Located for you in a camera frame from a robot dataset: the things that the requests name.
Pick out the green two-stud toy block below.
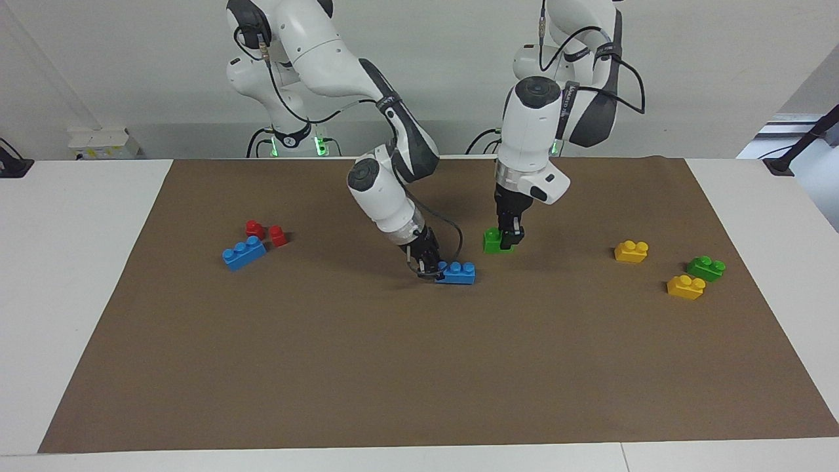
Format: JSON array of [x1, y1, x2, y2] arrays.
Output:
[[687, 256, 727, 283], [483, 227, 516, 255]]

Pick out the blue three-stud toy block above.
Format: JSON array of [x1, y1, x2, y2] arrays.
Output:
[[222, 236, 268, 272], [435, 262, 477, 285]]

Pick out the yellow two-stud toy block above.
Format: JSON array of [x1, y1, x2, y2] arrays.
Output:
[[614, 241, 650, 264], [667, 275, 707, 301]]

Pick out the brown table mat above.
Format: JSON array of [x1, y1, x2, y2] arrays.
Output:
[[38, 156, 839, 454]]

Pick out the black slanted stand pole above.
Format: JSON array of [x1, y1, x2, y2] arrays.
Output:
[[764, 104, 839, 176]]

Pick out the white box with yellow label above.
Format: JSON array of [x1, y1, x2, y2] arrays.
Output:
[[68, 127, 140, 160]]

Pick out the black stand foot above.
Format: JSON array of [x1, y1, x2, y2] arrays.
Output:
[[0, 138, 35, 179]]

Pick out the black base cable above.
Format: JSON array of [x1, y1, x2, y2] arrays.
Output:
[[246, 127, 276, 158], [465, 127, 502, 155]]

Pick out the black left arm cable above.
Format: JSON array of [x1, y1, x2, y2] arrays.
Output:
[[537, 0, 646, 115]]

